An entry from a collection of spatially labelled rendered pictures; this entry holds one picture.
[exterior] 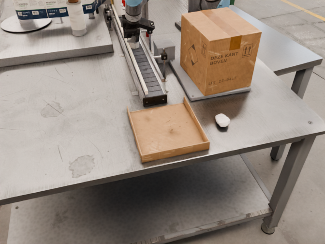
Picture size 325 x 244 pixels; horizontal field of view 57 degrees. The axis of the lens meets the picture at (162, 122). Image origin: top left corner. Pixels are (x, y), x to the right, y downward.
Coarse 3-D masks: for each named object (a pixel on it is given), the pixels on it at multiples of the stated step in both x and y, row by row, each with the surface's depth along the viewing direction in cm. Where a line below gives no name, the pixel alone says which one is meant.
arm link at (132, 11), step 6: (126, 0) 129; (132, 0) 127; (138, 0) 128; (144, 0) 132; (126, 6) 132; (132, 6) 130; (138, 6) 131; (126, 12) 136; (132, 12) 134; (138, 12) 135
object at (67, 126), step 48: (0, 96) 142; (48, 96) 141; (96, 96) 141; (240, 96) 139; (288, 96) 139; (0, 144) 118; (48, 144) 117; (96, 144) 117; (240, 144) 116; (0, 192) 100; (48, 192) 102
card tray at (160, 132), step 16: (128, 112) 127; (144, 112) 131; (160, 112) 131; (176, 112) 131; (192, 112) 125; (144, 128) 123; (160, 128) 123; (176, 128) 123; (192, 128) 123; (144, 144) 116; (160, 144) 116; (176, 144) 116; (192, 144) 111; (208, 144) 112; (144, 160) 109
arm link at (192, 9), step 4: (188, 0) 184; (192, 0) 180; (196, 0) 179; (200, 0) 177; (188, 4) 185; (192, 4) 182; (196, 4) 180; (200, 4) 178; (188, 8) 187; (192, 8) 183; (196, 8) 182; (200, 8) 180
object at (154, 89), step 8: (120, 32) 188; (136, 56) 159; (144, 56) 159; (144, 64) 153; (136, 72) 147; (144, 72) 147; (152, 72) 147; (144, 80) 142; (152, 80) 141; (152, 88) 137; (160, 88) 137; (152, 96) 132
